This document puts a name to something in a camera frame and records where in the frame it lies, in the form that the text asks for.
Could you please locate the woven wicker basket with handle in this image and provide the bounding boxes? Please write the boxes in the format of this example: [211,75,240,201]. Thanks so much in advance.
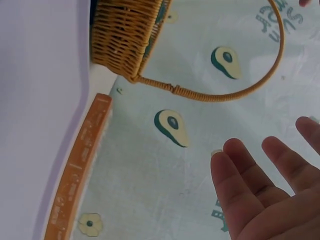
[89,0,286,103]

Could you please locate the person's right hand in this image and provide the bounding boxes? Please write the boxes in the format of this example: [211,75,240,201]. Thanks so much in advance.
[210,116,320,240]

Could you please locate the orange printed strip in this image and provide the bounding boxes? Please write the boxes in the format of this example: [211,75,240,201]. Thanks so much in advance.
[42,93,113,240]

